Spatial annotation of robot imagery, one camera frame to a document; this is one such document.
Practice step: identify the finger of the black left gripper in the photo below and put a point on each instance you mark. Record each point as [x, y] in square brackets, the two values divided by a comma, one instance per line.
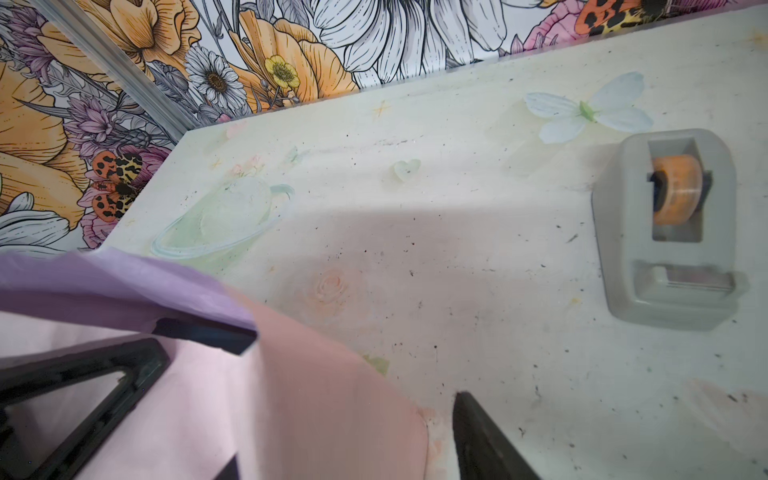
[138, 364]

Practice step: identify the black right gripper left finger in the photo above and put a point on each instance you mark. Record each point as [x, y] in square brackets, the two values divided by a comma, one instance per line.
[230, 471]

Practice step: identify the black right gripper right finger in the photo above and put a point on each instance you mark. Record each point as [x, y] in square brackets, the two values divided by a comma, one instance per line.
[483, 451]

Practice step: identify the purple and pink wrapping paper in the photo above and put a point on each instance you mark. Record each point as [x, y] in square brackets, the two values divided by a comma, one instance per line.
[294, 405]

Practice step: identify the dark blue gift box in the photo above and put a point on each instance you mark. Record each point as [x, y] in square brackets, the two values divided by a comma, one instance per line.
[229, 338]

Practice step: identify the grey tape dispenser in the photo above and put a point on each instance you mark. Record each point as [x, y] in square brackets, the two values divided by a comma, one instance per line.
[664, 212]

